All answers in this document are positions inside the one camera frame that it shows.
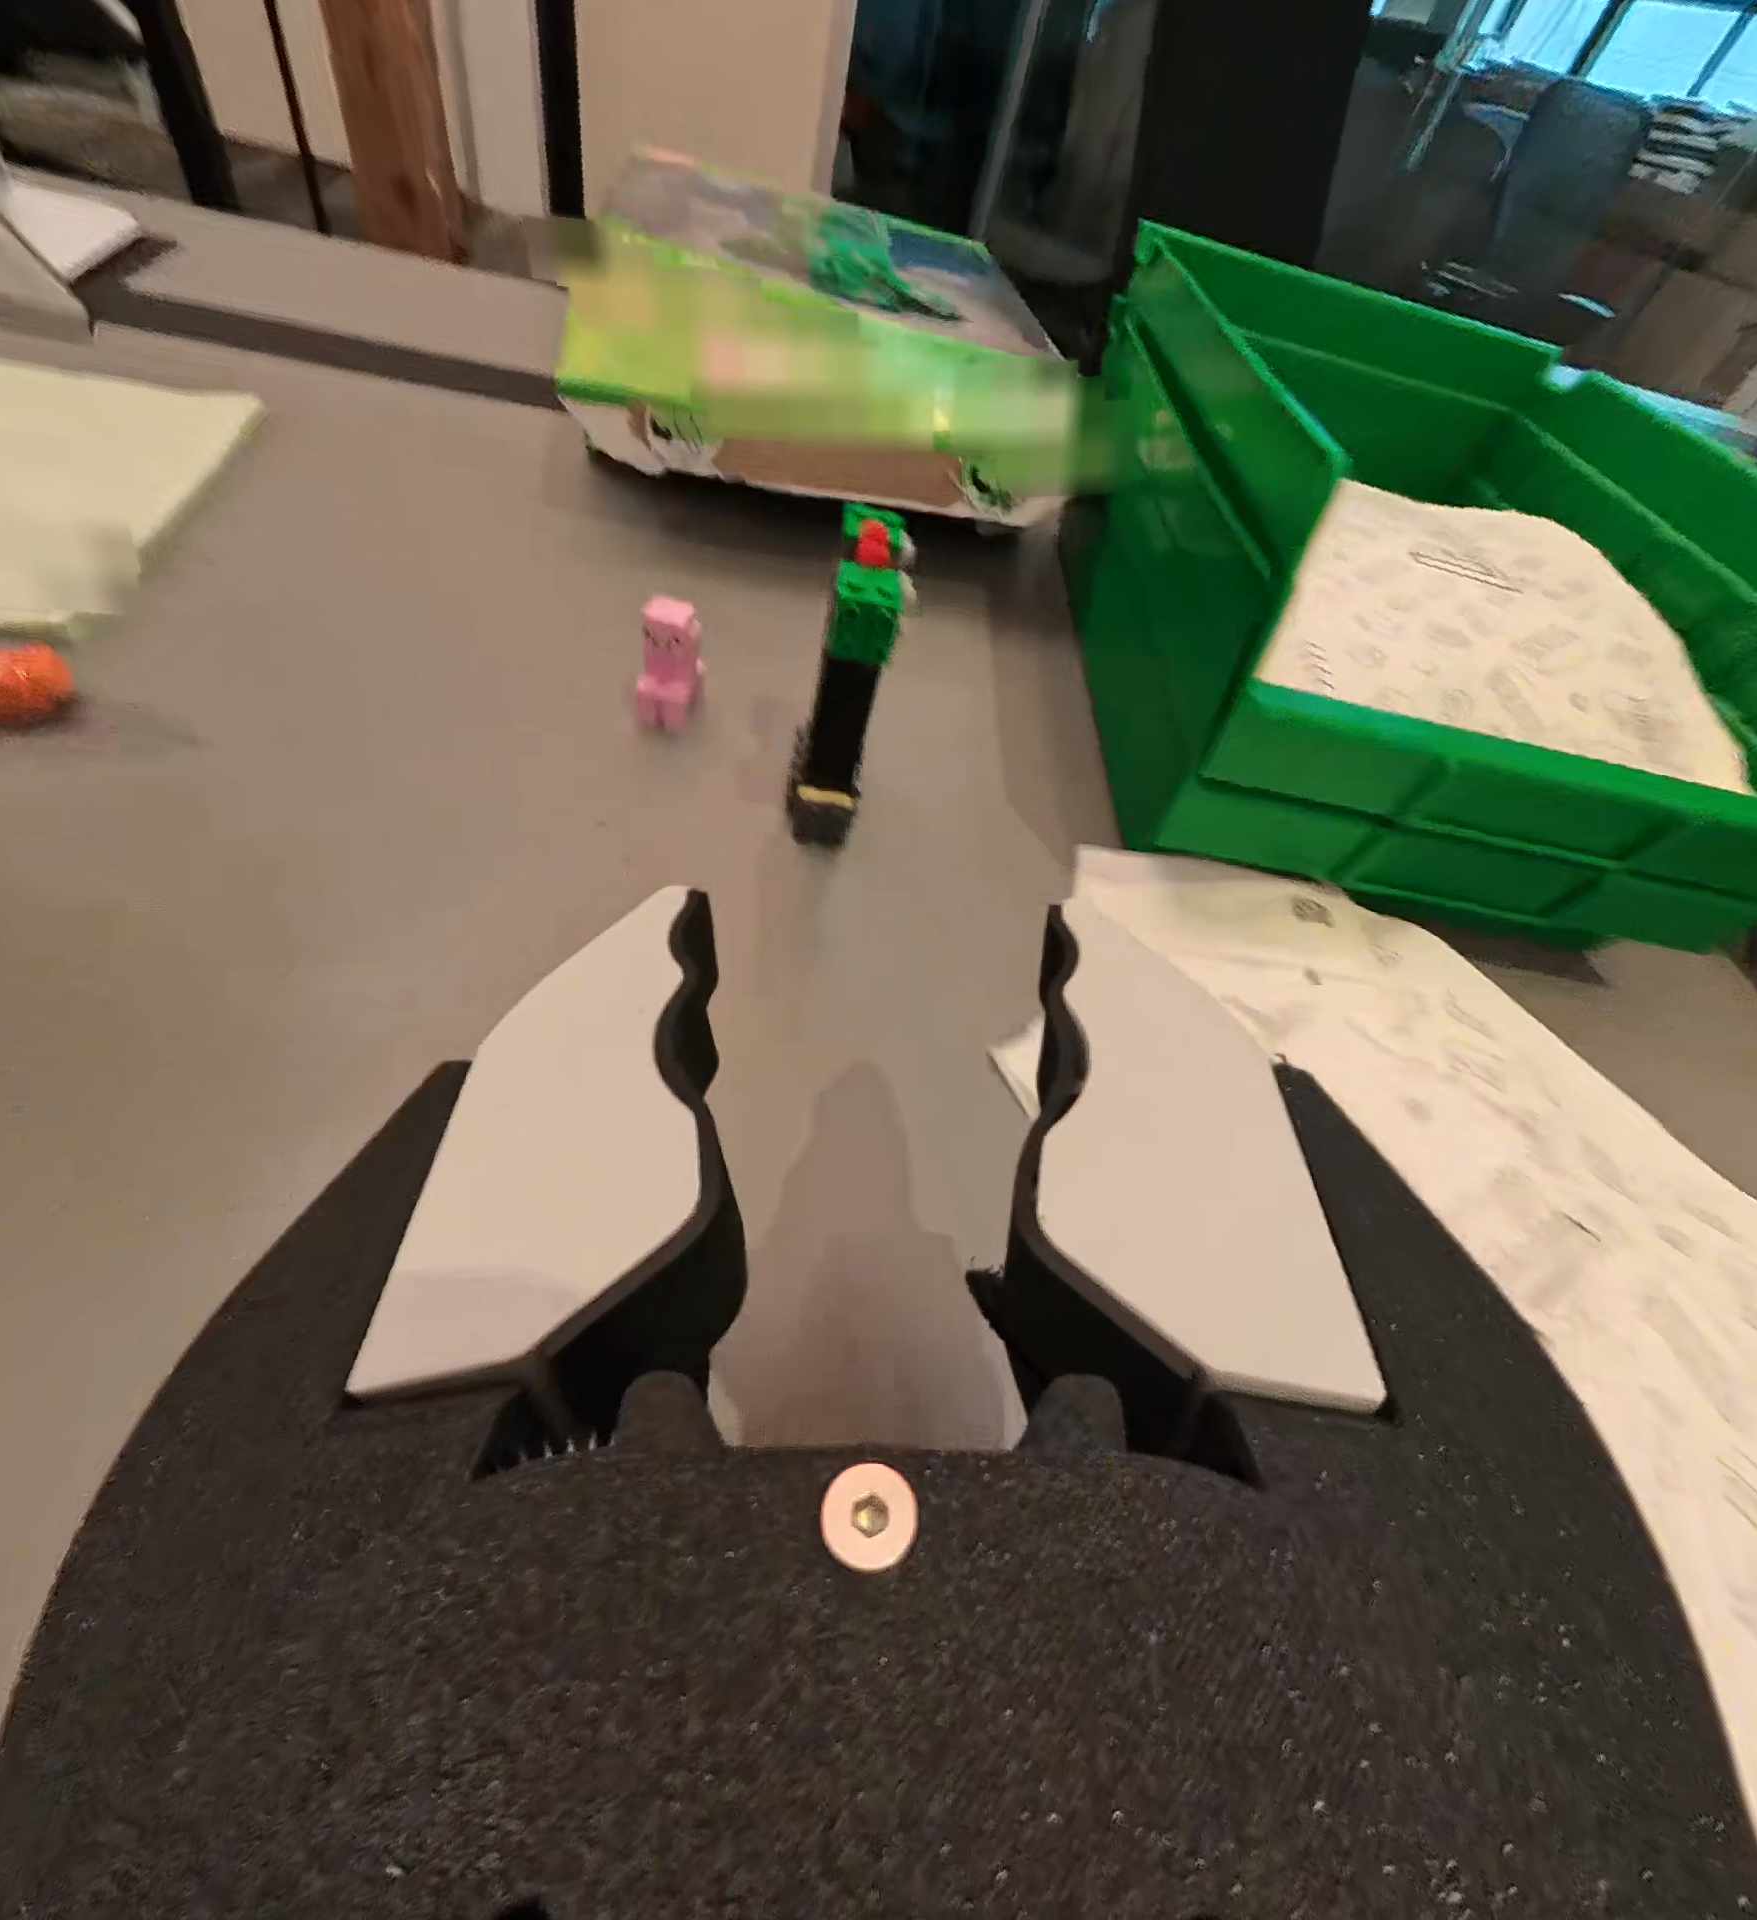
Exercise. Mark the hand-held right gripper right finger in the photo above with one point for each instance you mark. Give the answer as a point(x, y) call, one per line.
point(1193, 1201)

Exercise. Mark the grey office chair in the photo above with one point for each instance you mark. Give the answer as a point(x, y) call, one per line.
point(1569, 180)

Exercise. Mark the black and green brick tower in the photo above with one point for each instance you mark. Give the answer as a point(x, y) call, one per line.
point(835, 720)

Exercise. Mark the pink brick pig figure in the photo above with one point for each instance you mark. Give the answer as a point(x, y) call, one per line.
point(668, 660)

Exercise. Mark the wooden post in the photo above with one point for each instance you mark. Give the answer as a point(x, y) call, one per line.
point(391, 119)

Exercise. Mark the white printed paper bag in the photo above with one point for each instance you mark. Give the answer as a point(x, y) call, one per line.
point(1507, 647)
point(1554, 1201)

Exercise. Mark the pale green booklet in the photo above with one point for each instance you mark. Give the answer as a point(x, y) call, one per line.
point(53, 481)

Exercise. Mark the green plastic bin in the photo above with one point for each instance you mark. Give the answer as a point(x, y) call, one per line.
point(1193, 630)

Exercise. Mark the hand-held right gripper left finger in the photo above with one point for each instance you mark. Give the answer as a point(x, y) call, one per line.
point(550, 1184)

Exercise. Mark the green printed toy box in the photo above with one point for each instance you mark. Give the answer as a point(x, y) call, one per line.
point(818, 270)

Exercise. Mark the grey desk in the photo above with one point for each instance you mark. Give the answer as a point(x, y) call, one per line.
point(294, 931)

